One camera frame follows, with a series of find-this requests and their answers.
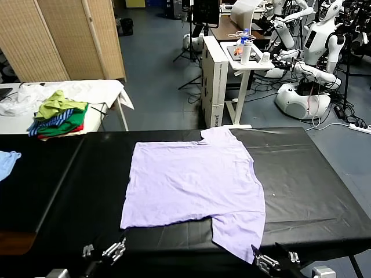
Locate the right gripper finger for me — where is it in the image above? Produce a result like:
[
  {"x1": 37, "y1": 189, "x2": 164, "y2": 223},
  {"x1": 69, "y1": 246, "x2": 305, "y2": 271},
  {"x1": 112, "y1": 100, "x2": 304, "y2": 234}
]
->
[
  {"x1": 274, "y1": 242, "x2": 301, "y2": 264},
  {"x1": 251, "y1": 244, "x2": 281, "y2": 272}
]

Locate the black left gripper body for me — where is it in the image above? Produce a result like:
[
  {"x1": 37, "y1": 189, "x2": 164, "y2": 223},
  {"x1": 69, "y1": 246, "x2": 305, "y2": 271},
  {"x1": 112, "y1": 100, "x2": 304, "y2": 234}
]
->
[{"x1": 82, "y1": 257, "x2": 117, "y2": 278}]

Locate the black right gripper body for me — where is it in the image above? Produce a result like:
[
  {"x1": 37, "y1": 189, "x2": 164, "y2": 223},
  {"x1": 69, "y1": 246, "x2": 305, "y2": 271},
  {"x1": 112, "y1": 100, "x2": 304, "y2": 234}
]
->
[{"x1": 277, "y1": 254, "x2": 308, "y2": 278}]

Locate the light purple T-shirt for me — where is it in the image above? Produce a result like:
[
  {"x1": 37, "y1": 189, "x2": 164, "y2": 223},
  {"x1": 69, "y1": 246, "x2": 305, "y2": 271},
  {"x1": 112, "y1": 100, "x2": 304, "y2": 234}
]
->
[{"x1": 119, "y1": 126, "x2": 267, "y2": 265}]

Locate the black plastic table cover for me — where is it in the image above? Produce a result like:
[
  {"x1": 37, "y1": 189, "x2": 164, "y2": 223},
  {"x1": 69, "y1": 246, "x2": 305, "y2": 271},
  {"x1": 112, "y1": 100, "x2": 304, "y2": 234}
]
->
[
  {"x1": 34, "y1": 126, "x2": 371, "y2": 275},
  {"x1": 0, "y1": 133, "x2": 85, "y2": 234}
]

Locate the beige garment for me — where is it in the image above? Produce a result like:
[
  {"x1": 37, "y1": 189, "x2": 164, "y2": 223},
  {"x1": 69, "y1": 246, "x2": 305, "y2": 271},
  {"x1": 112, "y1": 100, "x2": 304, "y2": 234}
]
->
[{"x1": 39, "y1": 130, "x2": 88, "y2": 142}]

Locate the light blue garment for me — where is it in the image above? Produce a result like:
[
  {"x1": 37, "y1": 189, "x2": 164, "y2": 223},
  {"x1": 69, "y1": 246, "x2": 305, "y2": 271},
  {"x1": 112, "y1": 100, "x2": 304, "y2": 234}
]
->
[{"x1": 0, "y1": 150, "x2": 23, "y2": 182}]

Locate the red garment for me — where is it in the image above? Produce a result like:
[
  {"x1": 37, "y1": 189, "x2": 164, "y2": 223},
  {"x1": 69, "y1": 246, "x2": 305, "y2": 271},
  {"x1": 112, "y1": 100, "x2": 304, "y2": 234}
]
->
[{"x1": 37, "y1": 121, "x2": 85, "y2": 140}]

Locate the green garment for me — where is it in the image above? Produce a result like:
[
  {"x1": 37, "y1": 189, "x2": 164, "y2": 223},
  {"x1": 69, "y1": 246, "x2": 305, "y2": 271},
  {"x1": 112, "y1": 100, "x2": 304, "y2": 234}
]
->
[{"x1": 36, "y1": 103, "x2": 89, "y2": 136}]

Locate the blue striped garment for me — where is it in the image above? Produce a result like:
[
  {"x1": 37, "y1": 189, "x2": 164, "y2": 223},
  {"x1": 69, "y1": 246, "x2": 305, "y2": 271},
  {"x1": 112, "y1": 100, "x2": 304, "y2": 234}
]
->
[{"x1": 27, "y1": 109, "x2": 75, "y2": 137}]

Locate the yellow-green garment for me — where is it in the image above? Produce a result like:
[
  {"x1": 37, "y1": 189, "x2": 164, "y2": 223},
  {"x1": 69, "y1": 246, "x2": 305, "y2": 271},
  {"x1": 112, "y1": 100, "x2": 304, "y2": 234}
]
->
[{"x1": 34, "y1": 90, "x2": 88, "y2": 122}]

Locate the white table cloth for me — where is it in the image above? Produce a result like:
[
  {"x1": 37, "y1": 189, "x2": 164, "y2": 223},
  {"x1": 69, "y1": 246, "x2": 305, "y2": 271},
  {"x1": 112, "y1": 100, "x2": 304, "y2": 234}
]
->
[{"x1": 0, "y1": 79, "x2": 135, "y2": 136}]

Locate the white crumpled garment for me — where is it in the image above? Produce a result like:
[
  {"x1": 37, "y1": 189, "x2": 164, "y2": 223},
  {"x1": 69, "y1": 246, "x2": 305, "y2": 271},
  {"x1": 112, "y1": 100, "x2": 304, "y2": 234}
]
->
[{"x1": 0, "y1": 83, "x2": 52, "y2": 116}]

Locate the black laptop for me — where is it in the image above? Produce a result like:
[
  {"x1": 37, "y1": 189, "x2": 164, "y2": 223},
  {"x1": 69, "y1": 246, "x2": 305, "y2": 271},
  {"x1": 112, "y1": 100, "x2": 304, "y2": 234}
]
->
[{"x1": 0, "y1": 87, "x2": 14, "y2": 102}]

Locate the white standing desk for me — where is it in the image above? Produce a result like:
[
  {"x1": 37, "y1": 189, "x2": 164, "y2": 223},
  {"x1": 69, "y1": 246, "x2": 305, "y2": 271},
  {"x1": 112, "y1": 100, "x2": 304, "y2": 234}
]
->
[{"x1": 219, "y1": 40, "x2": 275, "y2": 130}]

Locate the tall white cardboard box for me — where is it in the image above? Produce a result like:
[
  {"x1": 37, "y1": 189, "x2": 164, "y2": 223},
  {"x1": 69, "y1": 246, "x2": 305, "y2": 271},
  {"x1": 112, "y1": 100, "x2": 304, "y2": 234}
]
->
[{"x1": 201, "y1": 35, "x2": 230, "y2": 130}]

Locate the black stand pole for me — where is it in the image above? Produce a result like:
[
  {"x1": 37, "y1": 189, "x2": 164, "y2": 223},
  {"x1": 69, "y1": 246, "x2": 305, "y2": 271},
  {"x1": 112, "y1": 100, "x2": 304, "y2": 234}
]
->
[{"x1": 341, "y1": 33, "x2": 353, "y2": 108}]

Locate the white tumbler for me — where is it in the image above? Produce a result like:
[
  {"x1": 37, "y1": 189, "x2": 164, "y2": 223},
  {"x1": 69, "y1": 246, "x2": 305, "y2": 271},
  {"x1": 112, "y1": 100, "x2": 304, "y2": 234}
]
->
[{"x1": 240, "y1": 40, "x2": 252, "y2": 65}]

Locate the woven folding screen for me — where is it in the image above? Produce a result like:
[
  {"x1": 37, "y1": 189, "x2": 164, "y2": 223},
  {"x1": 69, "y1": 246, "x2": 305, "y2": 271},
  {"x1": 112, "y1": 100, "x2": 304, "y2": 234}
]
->
[{"x1": 0, "y1": 0, "x2": 128, "y2": 83}]

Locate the white humanoid robot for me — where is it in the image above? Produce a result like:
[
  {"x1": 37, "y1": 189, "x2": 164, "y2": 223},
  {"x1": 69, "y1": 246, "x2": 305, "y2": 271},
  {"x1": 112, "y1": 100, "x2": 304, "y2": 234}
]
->
[
  {"x1": 272, "y1": 0, "x2": 347, "y2": 90},
  {"x1": 269, "y1": 0, "x2": 315, "y2": 49}
]

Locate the black tripod stand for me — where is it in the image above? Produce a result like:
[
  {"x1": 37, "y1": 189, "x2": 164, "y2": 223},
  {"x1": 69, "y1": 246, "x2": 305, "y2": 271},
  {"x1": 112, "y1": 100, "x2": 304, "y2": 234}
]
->
[{"x1": 173, "y1": 5, "x2": 203, "y2": 90}]

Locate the black trash bin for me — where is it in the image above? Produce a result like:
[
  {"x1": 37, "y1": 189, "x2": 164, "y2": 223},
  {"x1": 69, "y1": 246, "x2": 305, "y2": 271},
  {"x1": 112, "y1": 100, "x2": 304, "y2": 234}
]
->
[{"x1": 119, "y1": 17, "x2": 134, "y2": 37}]

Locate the brown wooden desk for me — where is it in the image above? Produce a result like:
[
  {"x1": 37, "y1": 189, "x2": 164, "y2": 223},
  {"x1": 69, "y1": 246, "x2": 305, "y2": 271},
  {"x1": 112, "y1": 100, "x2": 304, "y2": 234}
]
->
[{"x1": 209, "y1": 14, "x2": 270, "y2": 41}]

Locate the white curved machine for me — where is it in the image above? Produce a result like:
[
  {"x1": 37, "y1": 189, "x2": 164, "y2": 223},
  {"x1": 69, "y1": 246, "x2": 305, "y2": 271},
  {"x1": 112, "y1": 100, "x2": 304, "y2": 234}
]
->
[{"x1": 230, "y1": 0, "x2": 260, "y2": 28}]

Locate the black monitor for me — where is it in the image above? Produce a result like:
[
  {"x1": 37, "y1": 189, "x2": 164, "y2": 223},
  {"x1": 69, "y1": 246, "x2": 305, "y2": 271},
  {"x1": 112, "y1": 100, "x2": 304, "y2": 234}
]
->
[{"x1": 191, "y1": 0, "x2": 220, "y2": 29}]

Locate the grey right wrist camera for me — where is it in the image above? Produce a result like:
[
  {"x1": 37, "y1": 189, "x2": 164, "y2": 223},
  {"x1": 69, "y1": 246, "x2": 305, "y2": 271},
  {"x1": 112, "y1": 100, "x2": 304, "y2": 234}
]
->
[{"x1": 312, "y1": 266, "x2": 337, "y2": 278}]

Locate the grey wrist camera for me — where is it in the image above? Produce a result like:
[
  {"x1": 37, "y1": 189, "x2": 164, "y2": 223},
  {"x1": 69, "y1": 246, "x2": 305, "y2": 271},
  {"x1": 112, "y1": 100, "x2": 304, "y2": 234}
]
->
[
  {"x1": 48, "y1": 268, "x2": 69, "y2": 278},
  {"x1": 312, "y1": 266, "x2": 337, "y2": 278}
]

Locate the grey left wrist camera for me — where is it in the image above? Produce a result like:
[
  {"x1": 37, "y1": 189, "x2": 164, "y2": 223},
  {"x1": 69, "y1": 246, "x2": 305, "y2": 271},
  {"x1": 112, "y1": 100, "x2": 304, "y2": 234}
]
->
[{"x1": 48, "y1": 268, "x2": 69, "y2": 278}]

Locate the white power cable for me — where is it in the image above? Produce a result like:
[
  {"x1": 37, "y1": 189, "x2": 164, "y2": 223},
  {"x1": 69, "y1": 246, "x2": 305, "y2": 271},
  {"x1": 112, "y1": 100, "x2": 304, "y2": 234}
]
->
[{"x1": 305, "y1": 122, "x2": 351, "y2": 131}]

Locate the black cable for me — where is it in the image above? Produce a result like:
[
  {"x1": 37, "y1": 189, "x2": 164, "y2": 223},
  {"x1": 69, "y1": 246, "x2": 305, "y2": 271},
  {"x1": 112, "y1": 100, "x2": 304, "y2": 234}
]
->
[{"x1": 90, "y1": 101, "x2": 108, "y2": 118}]

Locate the white coiled cable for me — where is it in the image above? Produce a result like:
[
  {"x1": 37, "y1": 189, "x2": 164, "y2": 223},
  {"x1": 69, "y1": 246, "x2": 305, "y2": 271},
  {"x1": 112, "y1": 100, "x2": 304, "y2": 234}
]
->
[{"x1": 227, "y1": 31, "x2": 256, "y2": 42}]

